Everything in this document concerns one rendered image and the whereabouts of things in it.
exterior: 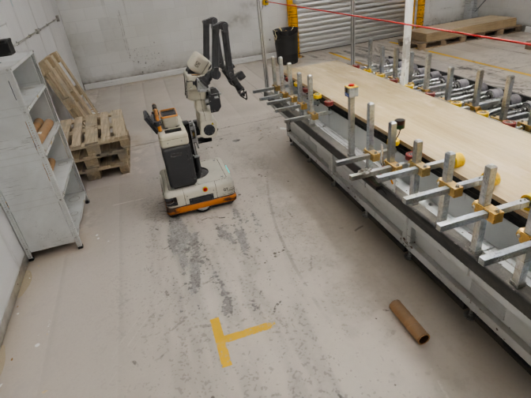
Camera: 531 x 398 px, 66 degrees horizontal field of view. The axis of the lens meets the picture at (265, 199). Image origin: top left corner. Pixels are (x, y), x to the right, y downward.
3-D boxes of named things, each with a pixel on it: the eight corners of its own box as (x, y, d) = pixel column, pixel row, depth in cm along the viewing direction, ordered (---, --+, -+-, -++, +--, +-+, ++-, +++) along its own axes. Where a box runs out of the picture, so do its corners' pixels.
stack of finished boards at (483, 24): (516, 25, 934) (517, 17, 926) (426, 42, 878) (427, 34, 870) (490, 22, 998) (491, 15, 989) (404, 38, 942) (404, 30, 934)
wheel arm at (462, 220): (440, 233, 175) (441, 226, 173) (434, 228, 178) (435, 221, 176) (535, 204, 185) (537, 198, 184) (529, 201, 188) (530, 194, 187)
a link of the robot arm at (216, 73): (209, 20, 329) (211, 20, 320) (226, 20, 332) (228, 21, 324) (209, 76, 349) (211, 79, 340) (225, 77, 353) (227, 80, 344)
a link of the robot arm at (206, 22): (200, 16, 365) (202, 16, 356) (216, 16, 369) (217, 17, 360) (201, 68, 385) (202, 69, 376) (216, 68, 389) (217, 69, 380)
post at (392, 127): (387, 194, 261) (391, 122, 237) (385, 192, 264) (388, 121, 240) (393, 193, 262) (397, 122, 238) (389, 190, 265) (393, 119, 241)
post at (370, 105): (368, 172, 279) (370, 103, 255) (365, 170, 282) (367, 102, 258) (372, 170, 280) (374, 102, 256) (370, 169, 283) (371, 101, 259)
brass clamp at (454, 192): (452, 198, 199) (453, 189, 196) (434, 186, 210) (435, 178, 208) (463, 196, 200) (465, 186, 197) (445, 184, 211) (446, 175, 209)
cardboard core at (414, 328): (418, 336, 233) (389, 302, 258) (417, 346, 237) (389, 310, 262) (431, 332, 234) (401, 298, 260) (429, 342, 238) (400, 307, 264)
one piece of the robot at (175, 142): (173, 201, 380) (151, 115, 338) (167, 178, 426) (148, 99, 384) (209, 193, 387) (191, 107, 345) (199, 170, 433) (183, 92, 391)
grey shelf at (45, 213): (28, 261, 351) (-63, 79, 273) (45, 211, 426) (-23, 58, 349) (83, 248, 360) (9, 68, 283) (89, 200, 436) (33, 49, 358)
